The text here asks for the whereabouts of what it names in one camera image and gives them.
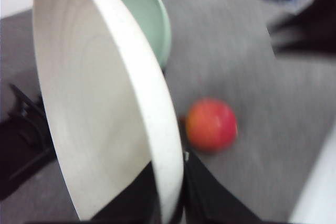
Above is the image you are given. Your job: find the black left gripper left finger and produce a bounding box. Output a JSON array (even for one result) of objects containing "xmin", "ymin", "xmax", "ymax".
[{"xmin": 25, "ymin": 161, "xmax": 161, "ymax": 224}]

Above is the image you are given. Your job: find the red pomegranate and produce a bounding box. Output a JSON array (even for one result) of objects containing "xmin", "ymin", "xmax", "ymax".
[{"xmin": 186, "ymin": 98, "xmax": 237, "ymax": 152}]

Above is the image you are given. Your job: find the white plate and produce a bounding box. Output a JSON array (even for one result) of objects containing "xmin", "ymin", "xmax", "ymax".
[{"xmin": 33, "ymin": 0, "xmax": 184, "ymax": 223}]

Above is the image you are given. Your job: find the black plate rack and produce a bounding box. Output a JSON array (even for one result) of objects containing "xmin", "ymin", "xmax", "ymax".
[{"xmin": 0, "ymin": 85, "xmax": 57, "ymax": 200}]

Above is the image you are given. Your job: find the green plate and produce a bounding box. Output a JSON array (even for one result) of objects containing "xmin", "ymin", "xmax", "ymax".
[{"xmin": 123, "ymin": 0, "xmax": 172, "ymax": 68}]

